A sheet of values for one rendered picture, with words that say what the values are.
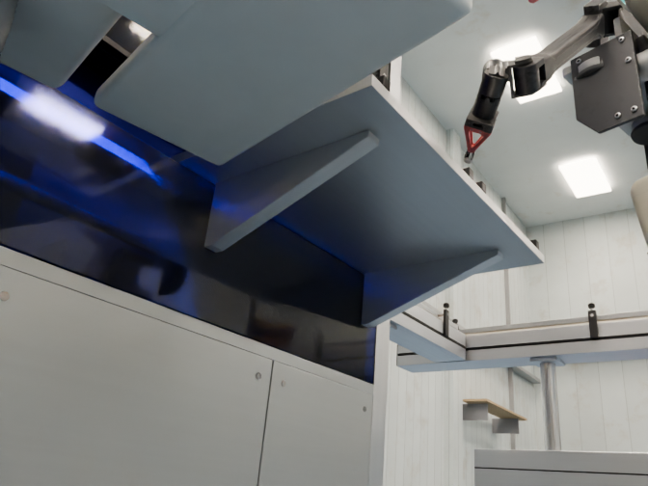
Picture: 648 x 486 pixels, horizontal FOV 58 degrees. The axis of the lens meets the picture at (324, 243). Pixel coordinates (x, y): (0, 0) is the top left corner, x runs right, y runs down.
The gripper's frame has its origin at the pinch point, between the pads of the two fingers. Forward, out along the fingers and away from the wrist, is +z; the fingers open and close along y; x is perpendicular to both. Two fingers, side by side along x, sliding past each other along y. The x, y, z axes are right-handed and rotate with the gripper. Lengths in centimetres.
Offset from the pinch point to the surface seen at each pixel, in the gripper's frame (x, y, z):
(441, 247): 2.2, 34.8, 7.9
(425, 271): 0.6, 32.9, 17.0
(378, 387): -1, 46, 44
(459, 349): 17, -15, 80
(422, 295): 1.9, 37.1, 20.5
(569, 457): 57, 9, 83
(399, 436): 10, -298, 508
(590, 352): 54, -15, 61
